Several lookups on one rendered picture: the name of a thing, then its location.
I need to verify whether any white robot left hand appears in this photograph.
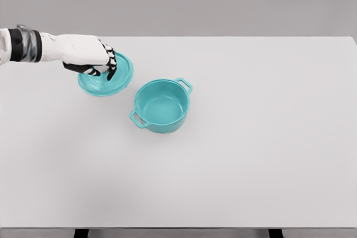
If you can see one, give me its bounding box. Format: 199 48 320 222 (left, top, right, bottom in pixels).
59 35 118 81

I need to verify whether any teal pot lid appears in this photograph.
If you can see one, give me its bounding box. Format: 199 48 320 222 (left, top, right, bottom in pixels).
77 51 134 97

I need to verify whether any teal pot with handles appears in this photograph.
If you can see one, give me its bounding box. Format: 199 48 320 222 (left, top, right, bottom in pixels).
129 77 194 134

